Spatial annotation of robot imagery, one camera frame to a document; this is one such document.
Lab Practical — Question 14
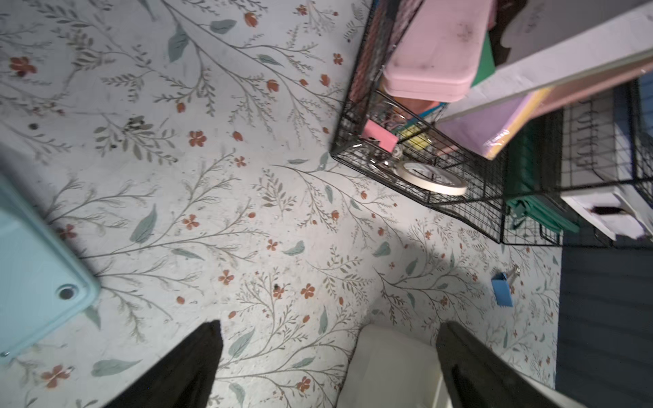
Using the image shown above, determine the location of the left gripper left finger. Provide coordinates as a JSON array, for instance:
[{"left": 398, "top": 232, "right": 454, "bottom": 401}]
[{"left": 107, "top": 321, "right": 224, "bottom": 408}]

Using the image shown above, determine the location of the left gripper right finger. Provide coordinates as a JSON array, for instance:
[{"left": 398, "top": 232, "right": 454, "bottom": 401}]
[{"left": 436, "top": 321, "right": 558, "bottom": 408}]

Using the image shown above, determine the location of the light blue calculator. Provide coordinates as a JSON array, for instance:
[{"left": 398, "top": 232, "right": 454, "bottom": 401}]
[{"left": 1, "top": 177, "right": 100, "bottom": 364}]

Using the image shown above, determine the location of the beige plastic storage box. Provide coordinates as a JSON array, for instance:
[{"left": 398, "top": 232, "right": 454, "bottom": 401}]
[{"left": 336, "top": 325, "right": 588, "bottom": 408}]

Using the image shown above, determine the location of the white folio box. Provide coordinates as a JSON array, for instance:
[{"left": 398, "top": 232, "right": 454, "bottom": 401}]
[{"left": 560, "top": 88, "right": 652, "bottom": 241}]

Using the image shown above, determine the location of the blue binder clip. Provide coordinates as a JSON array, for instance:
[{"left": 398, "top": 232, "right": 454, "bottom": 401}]
[{"left": 491, "top": 265, "right": 520, "bottom": 308}]

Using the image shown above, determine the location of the beige masking tape roll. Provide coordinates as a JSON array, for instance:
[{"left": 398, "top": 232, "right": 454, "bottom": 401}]
[{"left": 396, "top": 161, "right": 468, "bottom": 197}]

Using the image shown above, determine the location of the floral table mat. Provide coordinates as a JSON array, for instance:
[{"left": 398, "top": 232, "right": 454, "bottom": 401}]
[{"left": 1, "top": 1, "right": 561, "bottom": 407}]

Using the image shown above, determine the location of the coloured paper pack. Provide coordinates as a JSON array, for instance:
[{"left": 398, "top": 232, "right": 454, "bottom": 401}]
[{"left": 435, "top": 86, "right": 554, "bottom": 161}]

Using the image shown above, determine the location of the pink case in organizer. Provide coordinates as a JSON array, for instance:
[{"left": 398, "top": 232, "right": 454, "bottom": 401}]
[{"left": 383, "top": 0, "right": 493, "bottom": 103}]

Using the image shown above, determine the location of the black wire desk organizer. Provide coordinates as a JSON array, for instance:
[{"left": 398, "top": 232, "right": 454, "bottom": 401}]
[{"left": 331, "top": 1, "right": 652, "bottom": 248}]

